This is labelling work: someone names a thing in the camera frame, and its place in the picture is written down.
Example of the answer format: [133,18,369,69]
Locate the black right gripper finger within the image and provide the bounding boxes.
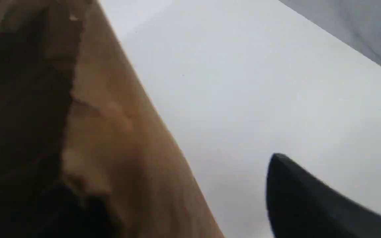
[266,153,381,238]

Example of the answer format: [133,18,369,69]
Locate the brown paper bag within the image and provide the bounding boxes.
[0,0,224,238]

